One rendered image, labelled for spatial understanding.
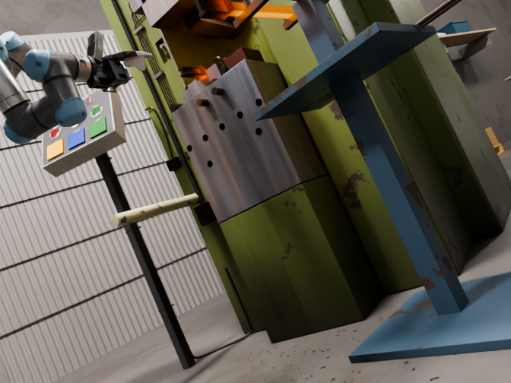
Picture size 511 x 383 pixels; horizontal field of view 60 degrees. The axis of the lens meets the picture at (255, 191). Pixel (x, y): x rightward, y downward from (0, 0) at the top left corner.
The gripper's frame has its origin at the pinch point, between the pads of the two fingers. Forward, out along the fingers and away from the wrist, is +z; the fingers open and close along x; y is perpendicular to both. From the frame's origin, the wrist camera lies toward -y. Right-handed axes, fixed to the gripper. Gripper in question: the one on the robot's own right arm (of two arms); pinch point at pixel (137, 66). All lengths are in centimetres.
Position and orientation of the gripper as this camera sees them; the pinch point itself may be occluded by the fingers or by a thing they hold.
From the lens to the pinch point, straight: 147.5
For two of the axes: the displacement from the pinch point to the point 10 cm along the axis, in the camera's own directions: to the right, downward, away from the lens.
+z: 5.4, -1.6, 8.3
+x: 7.4, -3.8, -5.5
